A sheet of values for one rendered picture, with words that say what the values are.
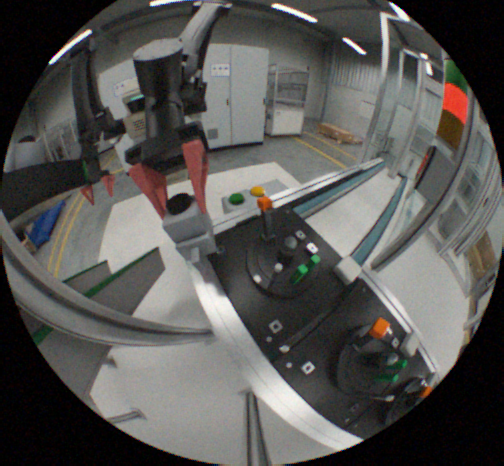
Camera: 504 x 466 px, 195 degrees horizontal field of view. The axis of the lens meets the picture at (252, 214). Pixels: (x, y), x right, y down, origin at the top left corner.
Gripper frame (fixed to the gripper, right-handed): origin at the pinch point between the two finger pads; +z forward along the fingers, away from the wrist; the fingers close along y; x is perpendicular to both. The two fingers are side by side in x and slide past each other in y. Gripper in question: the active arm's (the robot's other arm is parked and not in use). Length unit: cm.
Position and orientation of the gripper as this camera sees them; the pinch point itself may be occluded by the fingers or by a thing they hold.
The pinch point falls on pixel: (184, 212)
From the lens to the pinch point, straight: 18.3
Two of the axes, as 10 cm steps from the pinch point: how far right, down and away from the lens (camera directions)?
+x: -1.3, 0.1, 9.9
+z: 3.0, 9.5, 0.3
